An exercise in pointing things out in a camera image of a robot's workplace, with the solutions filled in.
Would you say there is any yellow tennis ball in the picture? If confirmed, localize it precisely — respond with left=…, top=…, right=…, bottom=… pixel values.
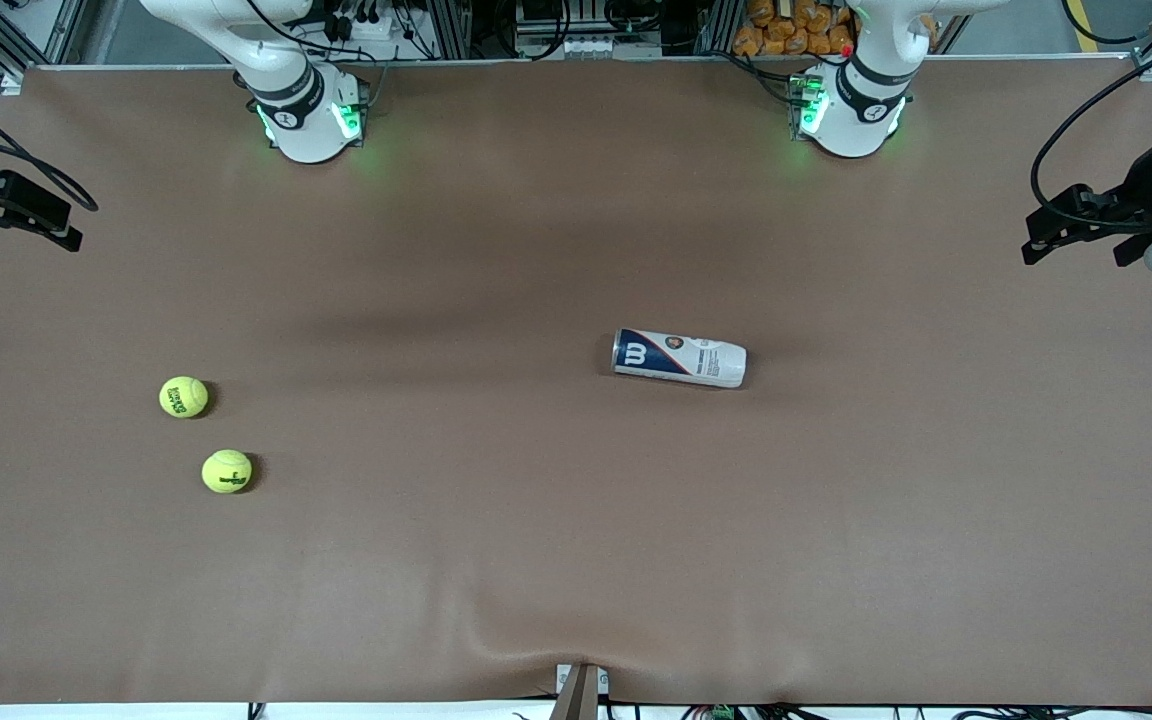
left=201, top=449, right=253, bottom=495
left=158, top=375, right=209, bottom=420

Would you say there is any white blue tennis ball can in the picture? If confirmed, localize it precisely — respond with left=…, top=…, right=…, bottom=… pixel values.
left=612, top=328, right=748, bottom=390

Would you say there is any bag of orange items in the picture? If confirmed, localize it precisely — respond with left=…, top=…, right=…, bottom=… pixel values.
left=732, top=0, right=857, bottom=58

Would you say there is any white power strip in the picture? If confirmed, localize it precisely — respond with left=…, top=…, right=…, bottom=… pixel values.
left=321, top=5, right=399, bottom=43

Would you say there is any white terminal block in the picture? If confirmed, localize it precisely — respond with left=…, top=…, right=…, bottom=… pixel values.
left=558, top=35, right=629, bottom=61

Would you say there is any brown table mat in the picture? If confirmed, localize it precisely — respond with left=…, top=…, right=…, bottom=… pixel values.
left=0, top=55, right=1152, bottom=707

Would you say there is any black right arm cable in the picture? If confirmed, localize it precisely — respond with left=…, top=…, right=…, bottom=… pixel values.
left=0, top=85, right=100, bottom=214

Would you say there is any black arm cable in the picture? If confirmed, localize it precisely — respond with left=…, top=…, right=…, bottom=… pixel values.
left=0, top=85, right=100, bottom=214
left=1029, top=45, right=1152, bottom=231

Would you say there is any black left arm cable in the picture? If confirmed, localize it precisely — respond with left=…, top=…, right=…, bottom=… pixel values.
left=1029, top=45, right=1152, bottom=231

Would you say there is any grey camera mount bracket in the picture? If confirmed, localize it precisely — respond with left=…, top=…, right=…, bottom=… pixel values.
left=554, top=663, right=611, bottom=720

